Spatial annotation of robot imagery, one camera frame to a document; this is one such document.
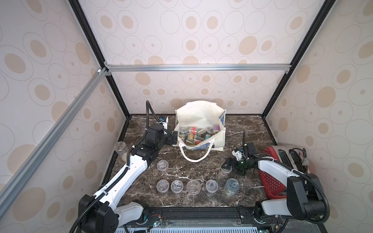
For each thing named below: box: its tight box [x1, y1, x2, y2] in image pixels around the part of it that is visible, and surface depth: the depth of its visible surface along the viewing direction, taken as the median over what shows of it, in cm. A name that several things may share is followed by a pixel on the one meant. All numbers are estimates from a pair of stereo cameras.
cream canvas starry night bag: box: [172, 100, 227, 163], surface depth 93 cm
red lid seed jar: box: [190, 126, 197, 135], surface depth 104 cm
